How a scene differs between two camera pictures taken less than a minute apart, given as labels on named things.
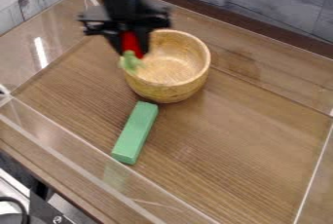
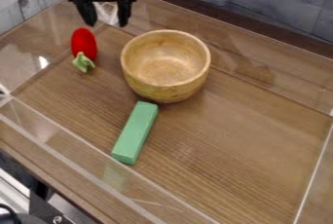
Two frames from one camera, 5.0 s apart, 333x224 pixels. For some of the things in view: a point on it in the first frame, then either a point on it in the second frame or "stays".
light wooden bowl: (175, 67) stays
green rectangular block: (135, 131) stays
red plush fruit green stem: (131, 51) → (83, 49)
